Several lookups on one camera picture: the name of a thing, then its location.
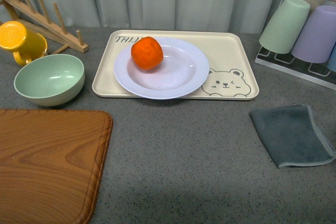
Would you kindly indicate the white round plate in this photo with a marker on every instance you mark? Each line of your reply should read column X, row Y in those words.
column 183, row 70

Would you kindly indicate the orange mandarin fruit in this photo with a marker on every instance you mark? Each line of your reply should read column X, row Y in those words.
column 147, row 53

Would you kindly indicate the beige bear tray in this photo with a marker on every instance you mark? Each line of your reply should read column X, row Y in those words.
column 230, row 76

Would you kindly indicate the green bowl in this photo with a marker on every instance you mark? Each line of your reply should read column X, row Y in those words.
column 51, row 80

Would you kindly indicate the grey folded cloth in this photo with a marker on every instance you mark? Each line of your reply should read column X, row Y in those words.
column 291, row 136

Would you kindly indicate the green plastic cup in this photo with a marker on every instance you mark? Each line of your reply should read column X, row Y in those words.
column 284, row 27

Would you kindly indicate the wooden cutting board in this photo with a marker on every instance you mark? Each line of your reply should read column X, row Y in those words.
column 52, row 164

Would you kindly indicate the wooden peg drying rack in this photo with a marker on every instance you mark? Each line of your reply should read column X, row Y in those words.
column 24, row 12

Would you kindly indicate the yellow mug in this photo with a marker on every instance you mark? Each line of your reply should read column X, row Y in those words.
column 25, row 44

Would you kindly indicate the purple plastic cup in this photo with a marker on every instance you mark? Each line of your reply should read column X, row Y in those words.
column 317, row 37

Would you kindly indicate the blue plastic cup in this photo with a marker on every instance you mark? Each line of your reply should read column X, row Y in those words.
column 331, row 65

